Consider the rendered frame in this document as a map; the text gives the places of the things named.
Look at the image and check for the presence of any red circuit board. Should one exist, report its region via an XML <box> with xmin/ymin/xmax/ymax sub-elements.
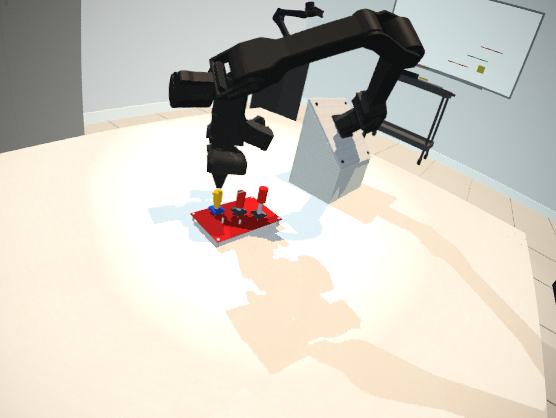
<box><xmin>190</xmin><ymin>186</ymin><xmax>282</xmax><ymax>247</ymax></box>

